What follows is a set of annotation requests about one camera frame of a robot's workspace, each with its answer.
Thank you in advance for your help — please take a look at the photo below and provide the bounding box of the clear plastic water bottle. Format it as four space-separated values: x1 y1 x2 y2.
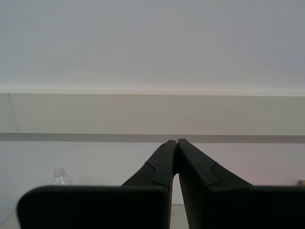
51 167 74 186

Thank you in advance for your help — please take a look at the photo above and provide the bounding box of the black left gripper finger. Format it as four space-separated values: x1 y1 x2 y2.
16 139 178 229
177 138 305 229

